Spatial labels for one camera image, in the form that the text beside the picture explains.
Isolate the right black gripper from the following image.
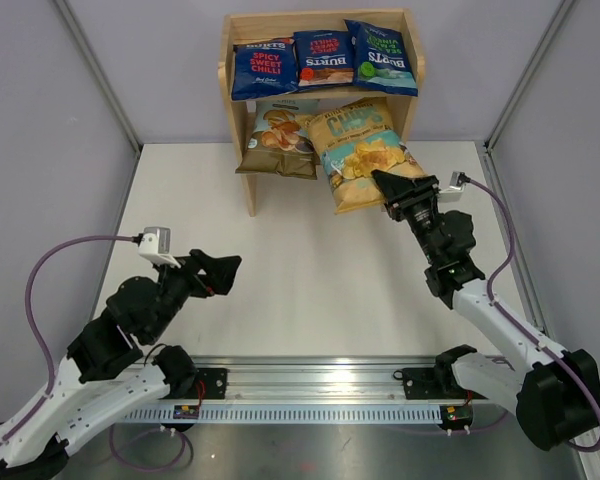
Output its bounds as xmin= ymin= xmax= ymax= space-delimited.
xmin=373 ymin=169 xmax=442 ymax=264

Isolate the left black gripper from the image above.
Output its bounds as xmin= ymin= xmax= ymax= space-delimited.
xmin=145 ymin=249 xmax=241 ymax=344

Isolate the yellow kettle chips bag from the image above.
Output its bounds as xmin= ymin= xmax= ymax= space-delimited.
xmin=306 ymin=97 xmax=426 ymax=214

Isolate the light blue cassava chips bag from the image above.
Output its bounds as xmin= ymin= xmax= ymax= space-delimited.
xmin=236 ymin=99 xmax=319 ymax=180

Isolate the blue green Burts vinegar bag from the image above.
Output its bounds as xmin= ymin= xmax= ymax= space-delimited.
xmin=345 ymin=19 xmax=418 ymax=97

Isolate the blue Burts chilli bag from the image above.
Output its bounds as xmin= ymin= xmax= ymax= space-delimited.
xmin=293 ymin=30 xmax=354 ymax=91
xmin=231 ymin=37 xmax=299 ymax=101

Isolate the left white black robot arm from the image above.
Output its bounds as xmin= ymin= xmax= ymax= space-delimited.
xmin=0 ymin=249 xmax=242 ymax=479

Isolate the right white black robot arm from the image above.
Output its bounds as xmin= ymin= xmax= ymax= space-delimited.
xmin=372 ymin=170 xmax=600 ymax=453

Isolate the wooden two-tier shelf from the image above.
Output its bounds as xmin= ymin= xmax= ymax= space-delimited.
xmin=217 ymin=8 xmax=427 ymax=218

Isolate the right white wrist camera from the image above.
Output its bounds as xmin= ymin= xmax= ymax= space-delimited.
xmin=438 ymin=171 xmax=470 ymax=203

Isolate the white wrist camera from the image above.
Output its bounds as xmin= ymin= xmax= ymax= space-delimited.
xmin=438 ymin=171 xmax=470 ymax=203
xmin=133 ymin=226 xmax=180 ymax=268

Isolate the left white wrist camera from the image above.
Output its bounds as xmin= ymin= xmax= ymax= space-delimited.
xmin=133 ymin=226 xmax=180 ymax=268

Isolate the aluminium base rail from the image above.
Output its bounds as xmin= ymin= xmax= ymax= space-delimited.
xmin=117 ymin=359 xmax=509 ymax=430

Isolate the right aluminium frame post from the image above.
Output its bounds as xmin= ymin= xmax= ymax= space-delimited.
xmin=484 ymin=0 xmax=579 ymax=154

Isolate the aluminium frame post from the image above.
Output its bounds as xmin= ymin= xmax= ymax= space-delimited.
xmin=484 ymin=0 xmax=579 ymax=154
xmin=50 ymin=0 xmax=143 ymax=158

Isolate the left aluminium frame post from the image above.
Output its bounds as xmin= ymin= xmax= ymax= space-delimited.
xmin=50 ymin=0 xmax=143 ymax=158

